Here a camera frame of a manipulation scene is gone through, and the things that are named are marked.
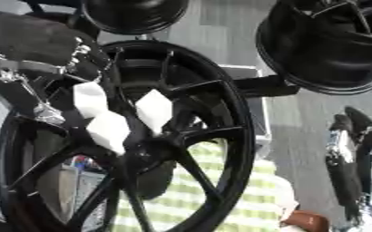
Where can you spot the white metal frame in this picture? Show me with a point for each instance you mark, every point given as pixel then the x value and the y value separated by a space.
pixel 250 72

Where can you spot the large black wheel rim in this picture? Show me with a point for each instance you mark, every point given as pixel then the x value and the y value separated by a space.
pixel 321 51

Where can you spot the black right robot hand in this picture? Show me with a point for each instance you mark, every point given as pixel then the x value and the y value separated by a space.
pixel 345 181

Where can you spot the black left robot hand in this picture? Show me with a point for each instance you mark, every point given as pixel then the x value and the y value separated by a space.
pixel 30 36

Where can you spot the black spoked wheel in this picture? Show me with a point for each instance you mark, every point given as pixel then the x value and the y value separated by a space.
pixel 215 90

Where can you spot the brown leather object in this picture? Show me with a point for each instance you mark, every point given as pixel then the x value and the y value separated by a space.
pixel 306 221

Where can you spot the black mounting bar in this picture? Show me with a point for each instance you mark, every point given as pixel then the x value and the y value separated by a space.
pixel 263 86

